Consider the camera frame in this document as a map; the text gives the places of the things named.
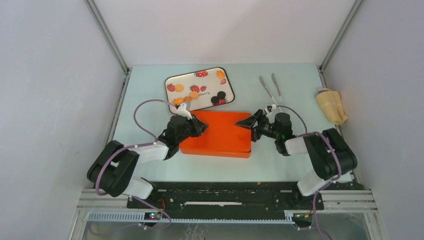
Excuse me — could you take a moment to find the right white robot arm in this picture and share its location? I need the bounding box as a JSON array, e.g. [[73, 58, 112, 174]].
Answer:
[[236, 101, 358, 209]]

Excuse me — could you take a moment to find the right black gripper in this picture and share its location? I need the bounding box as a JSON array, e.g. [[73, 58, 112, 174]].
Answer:
[[235, 109, 280, 143]]

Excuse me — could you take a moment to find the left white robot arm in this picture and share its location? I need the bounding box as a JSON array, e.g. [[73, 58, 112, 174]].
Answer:
[[86, 114, 208, 208]]

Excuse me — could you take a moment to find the round tan biscuit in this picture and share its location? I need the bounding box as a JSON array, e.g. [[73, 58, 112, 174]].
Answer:
[[183, 96, 192, 103], [189, 91, 200, 99], [175, 84, 184, 92]]

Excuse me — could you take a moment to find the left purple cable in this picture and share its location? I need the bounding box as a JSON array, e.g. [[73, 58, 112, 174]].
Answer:
[[94, 98, 173, 230]]

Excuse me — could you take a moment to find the beige cloth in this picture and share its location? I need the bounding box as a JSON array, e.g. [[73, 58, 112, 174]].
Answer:
[[315, 88, 348, 126]]

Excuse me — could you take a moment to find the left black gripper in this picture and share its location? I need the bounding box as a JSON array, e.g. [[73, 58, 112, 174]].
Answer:
[[176, 114, 209, 145]]

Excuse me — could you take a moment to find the black sandwich cookie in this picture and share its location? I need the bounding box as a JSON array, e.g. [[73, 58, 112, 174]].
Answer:
[[217, 91, 226, 99], [210, 96, 220, 105]]

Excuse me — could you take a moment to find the strawberry print serving tray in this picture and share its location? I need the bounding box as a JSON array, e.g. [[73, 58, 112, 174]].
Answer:
[[164, 67, 236, 114]]

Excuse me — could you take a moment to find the orange box lid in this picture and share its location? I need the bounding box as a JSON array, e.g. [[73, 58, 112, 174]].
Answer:
[[179, 111, 252, 159]]

